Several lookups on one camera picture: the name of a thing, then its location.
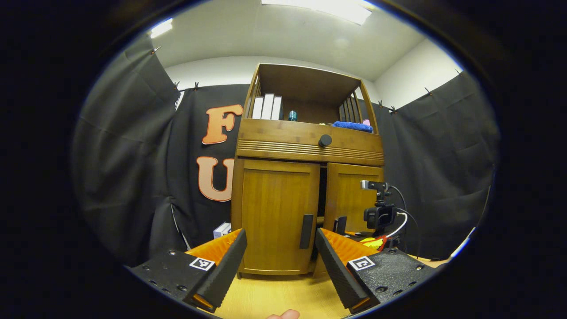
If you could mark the round black drawer knob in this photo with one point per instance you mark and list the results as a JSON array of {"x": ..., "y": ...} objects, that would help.
[{"x": 325, "y": 141}]

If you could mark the small ceiling light panel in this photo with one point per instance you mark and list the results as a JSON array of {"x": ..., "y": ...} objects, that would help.
[{"x": 161, "y": 28}]

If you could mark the wooden shoe cabinet door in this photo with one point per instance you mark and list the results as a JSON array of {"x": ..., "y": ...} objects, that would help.
[
  {"x": 270, "y": 208},
  {"x": 350, "y": 195}
]

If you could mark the teal bottle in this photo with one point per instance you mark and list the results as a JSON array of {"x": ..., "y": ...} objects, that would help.
[{"x": 292, "y": 116}]

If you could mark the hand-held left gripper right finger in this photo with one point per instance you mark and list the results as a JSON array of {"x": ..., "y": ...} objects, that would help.
[{"x": 334, "y": 270}]

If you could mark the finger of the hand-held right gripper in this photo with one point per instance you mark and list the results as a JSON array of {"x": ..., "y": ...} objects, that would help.
[{"x": 372, "y": 243}]

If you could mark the wooden cabinet drawer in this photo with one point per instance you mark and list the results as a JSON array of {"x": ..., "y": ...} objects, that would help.
[{"x": 283, "y": 135}]

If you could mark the blue folded towel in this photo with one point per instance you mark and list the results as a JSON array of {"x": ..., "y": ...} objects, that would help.
[{"x": 353, "y": 126}]

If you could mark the small white box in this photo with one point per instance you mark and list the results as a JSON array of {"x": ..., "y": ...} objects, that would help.
[{"x": 222, "y": 230}]

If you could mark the wooden double-door shoe cabinet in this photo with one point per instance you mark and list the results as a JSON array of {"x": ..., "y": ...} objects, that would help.
[{"x": 283, "y": 148}]

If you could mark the large ceiling light panel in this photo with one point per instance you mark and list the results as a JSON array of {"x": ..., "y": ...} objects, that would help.
[{"x": 328, "y": 8}]

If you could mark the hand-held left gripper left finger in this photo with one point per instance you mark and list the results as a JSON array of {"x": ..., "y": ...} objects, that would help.
[{"x": 223, "y": 277}]

